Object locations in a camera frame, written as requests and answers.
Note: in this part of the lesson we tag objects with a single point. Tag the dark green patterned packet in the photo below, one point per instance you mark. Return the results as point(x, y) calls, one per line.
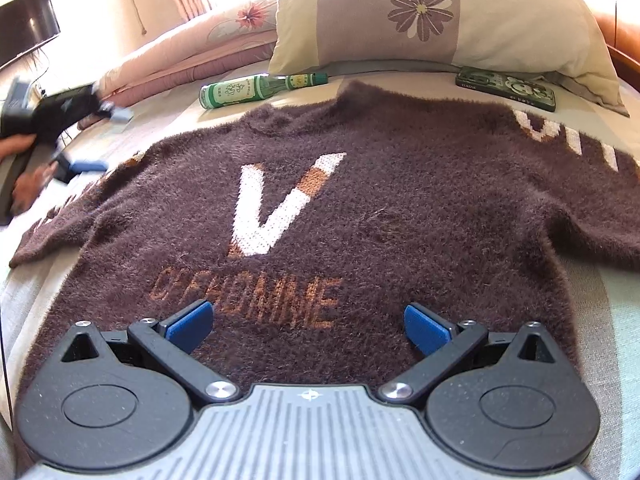
point(506, 86)

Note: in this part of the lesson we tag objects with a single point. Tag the wall mounted black television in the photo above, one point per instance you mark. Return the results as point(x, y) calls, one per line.
point(25, 26)

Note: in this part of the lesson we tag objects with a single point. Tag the dark brown fuzzy sweater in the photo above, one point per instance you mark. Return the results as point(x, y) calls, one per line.
point(311, 227)

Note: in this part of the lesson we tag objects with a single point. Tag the person left hand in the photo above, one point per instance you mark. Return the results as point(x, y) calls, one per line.
point(27, 166)

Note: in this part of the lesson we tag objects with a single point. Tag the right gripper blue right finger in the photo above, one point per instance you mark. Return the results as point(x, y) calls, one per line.
point(445, 347)

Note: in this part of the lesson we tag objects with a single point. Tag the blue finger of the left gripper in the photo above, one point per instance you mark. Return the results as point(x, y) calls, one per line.
point(114, 113)
point(81, 166)

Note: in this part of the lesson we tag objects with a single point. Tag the pink floral folded quilt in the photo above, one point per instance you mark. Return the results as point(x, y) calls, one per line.
point(210, 45)

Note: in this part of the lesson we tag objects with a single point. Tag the floral cream pillow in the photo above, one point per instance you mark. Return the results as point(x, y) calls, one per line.
point(558, 39)

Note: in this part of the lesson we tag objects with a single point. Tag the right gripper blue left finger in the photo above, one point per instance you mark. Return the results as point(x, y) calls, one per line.
point(167, 346)

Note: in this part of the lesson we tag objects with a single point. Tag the green glass bottle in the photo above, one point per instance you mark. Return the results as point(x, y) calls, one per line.
point(255, 88)

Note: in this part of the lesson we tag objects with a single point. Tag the orange wooden headboard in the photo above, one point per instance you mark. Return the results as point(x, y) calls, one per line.
point(619, 24)

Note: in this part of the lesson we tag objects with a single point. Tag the striped pastel bed sheet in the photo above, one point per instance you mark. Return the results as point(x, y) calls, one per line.
point(606, 300)

